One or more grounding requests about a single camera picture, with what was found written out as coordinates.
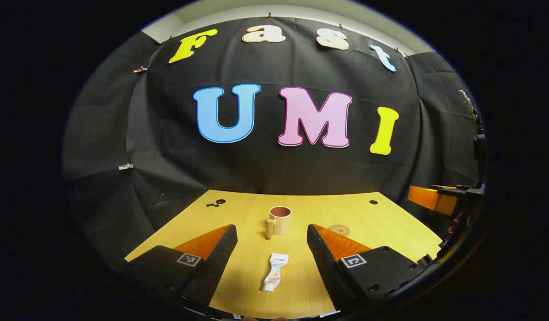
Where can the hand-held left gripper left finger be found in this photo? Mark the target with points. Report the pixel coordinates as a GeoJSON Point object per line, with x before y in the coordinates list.
{"type": "Point", "coordinates": [220, 254]}

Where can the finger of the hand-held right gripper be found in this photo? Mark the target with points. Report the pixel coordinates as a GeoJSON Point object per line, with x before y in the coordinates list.
{"type": "Point", "coordinates": [428, 198]}

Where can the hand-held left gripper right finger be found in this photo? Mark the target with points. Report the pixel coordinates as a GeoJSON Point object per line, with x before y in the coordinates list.
{"type": "Point", "coordinates": [321, 258]}

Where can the round brown coaster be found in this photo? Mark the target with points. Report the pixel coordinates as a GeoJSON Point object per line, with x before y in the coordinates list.
{"type": "Point", "coordinates": [341, 229]}

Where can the white toothpaste tube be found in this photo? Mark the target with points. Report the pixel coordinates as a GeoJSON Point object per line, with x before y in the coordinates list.
{"type": "Point", "coordinates": [274, 274]}

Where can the wooden desktop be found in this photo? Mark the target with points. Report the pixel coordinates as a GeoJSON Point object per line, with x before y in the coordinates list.
{"type": "Point", "coordinates": [381, 227]}

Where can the white cloth clip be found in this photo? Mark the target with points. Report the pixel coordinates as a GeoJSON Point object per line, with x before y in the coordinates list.
{"type": "Point", "coordinates": [125, 166]}

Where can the copper cloth clip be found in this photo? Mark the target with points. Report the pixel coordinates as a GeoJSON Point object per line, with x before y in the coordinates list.
{"type": "Point", "coordinates": [140, 69]}

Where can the small black desk bracket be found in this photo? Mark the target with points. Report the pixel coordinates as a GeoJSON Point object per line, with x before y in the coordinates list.
{"type": "Point", "coordinates": [426, 260]}

